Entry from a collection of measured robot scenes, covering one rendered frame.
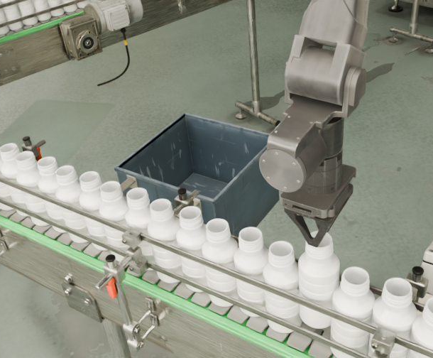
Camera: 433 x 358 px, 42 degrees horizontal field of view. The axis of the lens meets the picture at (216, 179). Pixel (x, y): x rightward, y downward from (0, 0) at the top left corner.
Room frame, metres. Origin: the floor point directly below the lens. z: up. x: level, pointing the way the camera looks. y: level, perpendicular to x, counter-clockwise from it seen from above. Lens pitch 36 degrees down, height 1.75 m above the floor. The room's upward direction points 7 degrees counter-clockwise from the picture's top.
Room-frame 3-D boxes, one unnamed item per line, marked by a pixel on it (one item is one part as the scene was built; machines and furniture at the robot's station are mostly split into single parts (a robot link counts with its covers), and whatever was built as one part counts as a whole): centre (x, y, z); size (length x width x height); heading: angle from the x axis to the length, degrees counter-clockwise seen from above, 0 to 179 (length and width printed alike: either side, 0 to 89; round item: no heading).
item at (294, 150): (0.55, -0.11, 1.42); 0.12 x 0.09 x 0.12; 142
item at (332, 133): (0.58, -0.13, 1.39); 0.07 x 0.06 x 0.07; 142
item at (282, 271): (0.61, -0.08, 1.08); 0.06 x 0.06 x 0.17
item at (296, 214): (0.58, -0.13, 1.25); 0.07 x 0.07 x 0.09; 53
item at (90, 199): (0.87, 0.24, 1.08); 0.06 x 0.06 x 0.17
